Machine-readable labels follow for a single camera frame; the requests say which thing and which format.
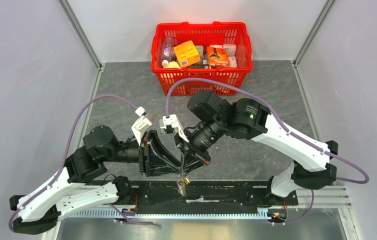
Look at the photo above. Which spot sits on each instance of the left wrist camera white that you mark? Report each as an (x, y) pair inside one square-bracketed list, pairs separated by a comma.
[(144, 121)]

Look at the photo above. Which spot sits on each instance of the clear plastic bottle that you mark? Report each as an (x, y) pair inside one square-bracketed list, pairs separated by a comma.
[(167, 52)]

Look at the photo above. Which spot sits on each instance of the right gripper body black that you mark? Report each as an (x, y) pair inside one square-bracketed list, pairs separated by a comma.
[(191, 149)]

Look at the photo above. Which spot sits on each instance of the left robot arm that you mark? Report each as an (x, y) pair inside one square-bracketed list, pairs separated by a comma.
[(52, 202)]

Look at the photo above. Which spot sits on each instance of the yellow key tag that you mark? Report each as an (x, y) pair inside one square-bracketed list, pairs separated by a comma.
[(186, 181)]

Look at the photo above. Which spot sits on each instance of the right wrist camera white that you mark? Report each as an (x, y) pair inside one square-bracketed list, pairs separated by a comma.
[(171, 125)]

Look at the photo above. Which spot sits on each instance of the yellow round item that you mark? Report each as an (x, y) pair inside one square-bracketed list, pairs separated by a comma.
[(173, 65)]

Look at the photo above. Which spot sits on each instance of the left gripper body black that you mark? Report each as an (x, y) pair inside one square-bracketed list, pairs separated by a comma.
[(144, 154)]

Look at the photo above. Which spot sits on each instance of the orange box left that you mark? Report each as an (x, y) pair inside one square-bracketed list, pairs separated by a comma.
[(186, 54)]

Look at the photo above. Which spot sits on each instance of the white slotted cable duct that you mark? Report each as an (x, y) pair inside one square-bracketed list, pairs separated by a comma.
[(110, 213)]

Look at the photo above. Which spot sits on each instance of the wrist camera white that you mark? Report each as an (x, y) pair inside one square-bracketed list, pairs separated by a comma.
[(144, 121), (171, 125)]

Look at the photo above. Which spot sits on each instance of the right aluminium corner post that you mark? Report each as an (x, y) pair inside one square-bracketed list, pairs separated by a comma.
[(319, 21)]

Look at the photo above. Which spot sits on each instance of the left aluminium corner post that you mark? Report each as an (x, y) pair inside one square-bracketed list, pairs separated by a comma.
[(75, 23)]

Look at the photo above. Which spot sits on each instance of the orange black package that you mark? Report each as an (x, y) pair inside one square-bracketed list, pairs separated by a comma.
[(217, 57)]

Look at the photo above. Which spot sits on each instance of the white pink box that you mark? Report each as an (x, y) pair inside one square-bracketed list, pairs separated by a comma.
[(230, 49)]

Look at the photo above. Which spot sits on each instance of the black base frame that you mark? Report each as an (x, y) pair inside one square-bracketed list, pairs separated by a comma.
[(203, 197)]

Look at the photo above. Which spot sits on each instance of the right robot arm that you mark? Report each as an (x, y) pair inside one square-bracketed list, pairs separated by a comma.
[(247, 119)]

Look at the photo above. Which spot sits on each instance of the aluminium corner post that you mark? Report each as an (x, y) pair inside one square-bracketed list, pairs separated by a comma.
[(319, 21), (75, 23)]

